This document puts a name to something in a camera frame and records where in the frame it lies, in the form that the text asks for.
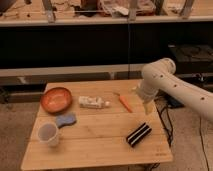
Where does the wooden table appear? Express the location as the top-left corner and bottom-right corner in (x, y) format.
(21, 80), (173, 171)

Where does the orange wooden bowl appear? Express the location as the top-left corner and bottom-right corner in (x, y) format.
(40, 87), (72, 114)

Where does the black white striped eraser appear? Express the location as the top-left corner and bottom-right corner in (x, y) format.
(126, 122), (152, 147)

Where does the blue sponge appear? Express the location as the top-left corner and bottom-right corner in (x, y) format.
(55, 113), (77, 128)

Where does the white plastic bottle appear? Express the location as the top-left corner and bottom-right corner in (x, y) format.
(78, 96), (110, 109)

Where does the black box on shelf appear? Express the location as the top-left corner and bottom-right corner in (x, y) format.
(169, 45), (213, 74)

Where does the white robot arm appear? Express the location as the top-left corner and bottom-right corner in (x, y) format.
(135, 58), (213, 123)

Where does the white plastic cup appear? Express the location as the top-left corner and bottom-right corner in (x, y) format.
(37, 122), (59, 147)

